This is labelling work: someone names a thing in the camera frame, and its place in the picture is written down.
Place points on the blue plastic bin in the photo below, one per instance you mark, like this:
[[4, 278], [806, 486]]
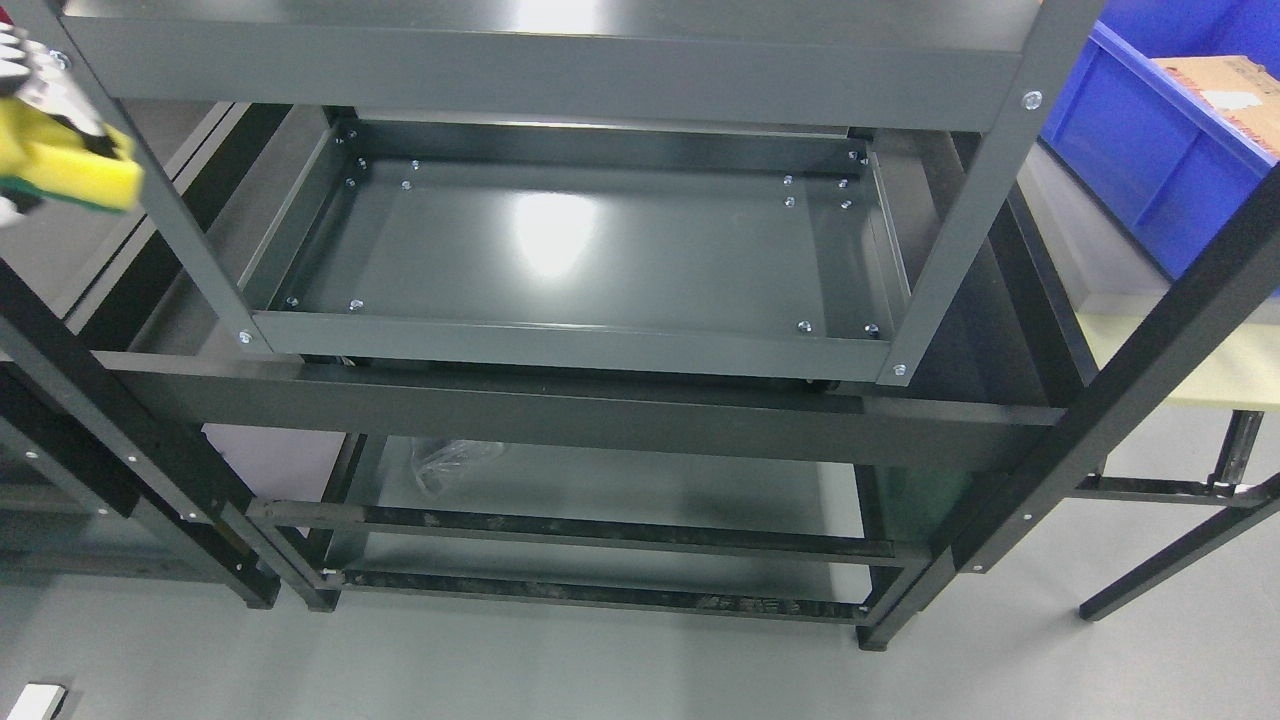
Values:
[[1166, 167]]

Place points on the green yellow sponge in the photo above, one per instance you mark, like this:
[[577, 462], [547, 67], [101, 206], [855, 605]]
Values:
[[43, 159]]

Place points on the clear plastic bag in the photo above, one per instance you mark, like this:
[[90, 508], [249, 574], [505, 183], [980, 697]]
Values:
[[436, 462]]

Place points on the grey metal shelving unit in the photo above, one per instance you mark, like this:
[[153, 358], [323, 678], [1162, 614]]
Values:
[[754, 229]]

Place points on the cardboard box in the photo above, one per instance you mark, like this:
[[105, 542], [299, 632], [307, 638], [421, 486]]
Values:
[[1238, 89]]

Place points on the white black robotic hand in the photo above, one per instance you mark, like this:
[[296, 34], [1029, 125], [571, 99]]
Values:
[[39, 77]]

